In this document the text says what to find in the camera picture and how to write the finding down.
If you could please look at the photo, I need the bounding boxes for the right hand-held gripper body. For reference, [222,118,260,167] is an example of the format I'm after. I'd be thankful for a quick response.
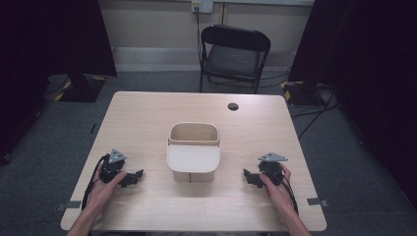
[257,151,289,187]

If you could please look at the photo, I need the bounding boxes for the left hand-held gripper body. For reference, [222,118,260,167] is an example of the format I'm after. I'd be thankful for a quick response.
[98,148,128,185]

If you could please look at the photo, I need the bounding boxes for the beige box lid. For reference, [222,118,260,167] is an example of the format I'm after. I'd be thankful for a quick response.
[165,144,221,174]

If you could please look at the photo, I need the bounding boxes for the beige storage box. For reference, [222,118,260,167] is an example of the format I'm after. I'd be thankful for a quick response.
[165,121,221,184]

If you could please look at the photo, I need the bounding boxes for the person's right hand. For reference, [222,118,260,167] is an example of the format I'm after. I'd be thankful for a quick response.
[259,162,293,212]

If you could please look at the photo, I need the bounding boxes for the person's left hand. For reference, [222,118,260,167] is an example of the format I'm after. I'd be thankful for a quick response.
[86,162,128,212]

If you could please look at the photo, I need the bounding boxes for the grey tape strip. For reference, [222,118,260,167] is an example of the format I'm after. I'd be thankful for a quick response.
[54,200,83,211]
[306,197,330,208]

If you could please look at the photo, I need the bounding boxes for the black stand base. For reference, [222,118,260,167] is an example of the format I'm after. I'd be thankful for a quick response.
[280,80,328,107]
[53,73,108,103]

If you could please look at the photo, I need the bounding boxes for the black folding chair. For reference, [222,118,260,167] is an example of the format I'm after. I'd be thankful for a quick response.
[199,24,272,94]

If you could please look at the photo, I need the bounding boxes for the dark curtain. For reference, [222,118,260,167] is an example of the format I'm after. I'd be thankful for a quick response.
[288,0,417,209]
[0,0,118,165]

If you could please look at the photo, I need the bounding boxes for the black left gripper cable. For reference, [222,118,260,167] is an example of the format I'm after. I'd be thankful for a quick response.
[81,152,111,211]

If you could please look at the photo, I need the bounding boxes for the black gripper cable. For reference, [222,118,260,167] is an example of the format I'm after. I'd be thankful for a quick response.
[81,152,111,211]
[276,173,300,216]

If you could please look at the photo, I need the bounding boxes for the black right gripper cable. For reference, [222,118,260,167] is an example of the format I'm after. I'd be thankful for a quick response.
[276,173,300,216]

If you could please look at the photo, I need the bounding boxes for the black floor cable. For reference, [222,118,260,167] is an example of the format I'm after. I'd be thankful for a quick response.
[289,89,340,140]

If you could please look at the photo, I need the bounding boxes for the black wall cable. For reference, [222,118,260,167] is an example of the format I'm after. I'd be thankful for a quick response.
[195,5,204,68]

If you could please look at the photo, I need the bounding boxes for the white wall outlet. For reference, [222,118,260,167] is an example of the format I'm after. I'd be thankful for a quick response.
[191,0,214,15]

